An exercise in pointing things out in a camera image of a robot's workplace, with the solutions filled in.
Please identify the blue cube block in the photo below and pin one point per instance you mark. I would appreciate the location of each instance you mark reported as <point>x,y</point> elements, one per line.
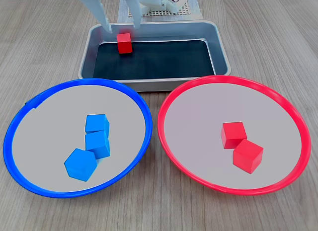
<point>80,165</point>
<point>99,146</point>
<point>95,123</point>

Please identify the red cube block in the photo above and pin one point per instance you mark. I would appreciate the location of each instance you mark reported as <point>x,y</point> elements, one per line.
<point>248,156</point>
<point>124,43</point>
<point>232,132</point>

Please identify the blue rimmed white dish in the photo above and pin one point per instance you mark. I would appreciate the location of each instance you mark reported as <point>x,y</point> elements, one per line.
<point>44,141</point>

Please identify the silver metal tray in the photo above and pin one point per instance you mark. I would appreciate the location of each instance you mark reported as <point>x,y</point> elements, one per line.
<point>219,49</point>

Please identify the red rimmed white dish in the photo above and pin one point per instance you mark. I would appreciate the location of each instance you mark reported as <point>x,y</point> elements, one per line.
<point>193,141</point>

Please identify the black tray liner mat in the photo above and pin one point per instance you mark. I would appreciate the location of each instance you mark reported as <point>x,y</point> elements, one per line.
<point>161,59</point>

